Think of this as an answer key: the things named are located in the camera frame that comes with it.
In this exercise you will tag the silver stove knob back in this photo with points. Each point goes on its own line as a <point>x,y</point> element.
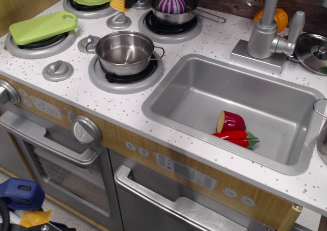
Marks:
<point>142,5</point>

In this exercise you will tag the silver stove knob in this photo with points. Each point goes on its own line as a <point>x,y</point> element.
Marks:
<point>142,5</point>
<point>88,44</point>
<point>58,71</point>
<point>118,22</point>

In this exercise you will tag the silver stove knob rear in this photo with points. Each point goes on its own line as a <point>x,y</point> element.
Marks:
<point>118,22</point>

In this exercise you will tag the silver stove knob middle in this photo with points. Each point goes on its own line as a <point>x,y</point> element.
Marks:
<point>88,44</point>

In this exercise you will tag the silver stove knob front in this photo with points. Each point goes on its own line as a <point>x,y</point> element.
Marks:
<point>58,71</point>

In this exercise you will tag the rear left burner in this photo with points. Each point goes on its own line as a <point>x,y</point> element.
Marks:
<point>104,11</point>

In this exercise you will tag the burner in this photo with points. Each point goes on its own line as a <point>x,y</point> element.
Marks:
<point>104,11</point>
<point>169,34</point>
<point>43,52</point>
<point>97,77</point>

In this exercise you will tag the purple striped toy onion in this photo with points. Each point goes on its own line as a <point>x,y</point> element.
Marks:
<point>172,6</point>

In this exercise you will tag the rear right burner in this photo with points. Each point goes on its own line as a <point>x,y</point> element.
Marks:
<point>169,34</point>

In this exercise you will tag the small steel saucepan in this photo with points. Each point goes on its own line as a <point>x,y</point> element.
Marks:
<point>179,19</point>

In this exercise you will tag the front left burner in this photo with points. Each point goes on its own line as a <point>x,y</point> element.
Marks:
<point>43,52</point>

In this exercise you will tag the green cutting board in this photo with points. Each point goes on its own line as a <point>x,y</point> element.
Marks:
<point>42,27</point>

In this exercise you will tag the front right burner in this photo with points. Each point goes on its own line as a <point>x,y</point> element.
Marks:
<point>97,77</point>

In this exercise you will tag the silver toy faucet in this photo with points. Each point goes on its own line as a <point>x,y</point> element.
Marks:
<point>266,50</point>

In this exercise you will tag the silver oven dial right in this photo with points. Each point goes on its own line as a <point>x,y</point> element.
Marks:
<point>85,130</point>

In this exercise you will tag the silver oven dial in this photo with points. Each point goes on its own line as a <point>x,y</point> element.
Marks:
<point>85,130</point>
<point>8,94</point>

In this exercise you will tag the silver oven dial left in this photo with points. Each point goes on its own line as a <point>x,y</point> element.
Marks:
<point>8,94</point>

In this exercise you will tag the orange toy bell pepper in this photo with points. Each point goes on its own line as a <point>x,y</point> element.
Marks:
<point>280,17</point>

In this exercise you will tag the toy eggplant half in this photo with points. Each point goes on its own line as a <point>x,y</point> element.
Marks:
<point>229,121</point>

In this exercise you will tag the red toy chili pepper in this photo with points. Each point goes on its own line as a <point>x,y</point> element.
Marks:
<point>239,137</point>

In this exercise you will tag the steel pot lid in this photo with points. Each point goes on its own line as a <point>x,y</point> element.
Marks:
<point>310,50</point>

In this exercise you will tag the blue clamp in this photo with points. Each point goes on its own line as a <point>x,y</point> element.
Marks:
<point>21,194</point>

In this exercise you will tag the steel kettle at edge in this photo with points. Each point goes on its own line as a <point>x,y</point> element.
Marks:
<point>321,140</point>

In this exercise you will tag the yellow tape piece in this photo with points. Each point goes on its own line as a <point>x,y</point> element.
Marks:
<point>34,218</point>

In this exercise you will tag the steel pot with handles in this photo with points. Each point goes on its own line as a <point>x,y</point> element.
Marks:
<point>125,53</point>

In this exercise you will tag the oven door with handle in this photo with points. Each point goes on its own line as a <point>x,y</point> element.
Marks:
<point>78,176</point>

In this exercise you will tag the dishwasher door with handle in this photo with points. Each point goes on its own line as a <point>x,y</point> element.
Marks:
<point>151,201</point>

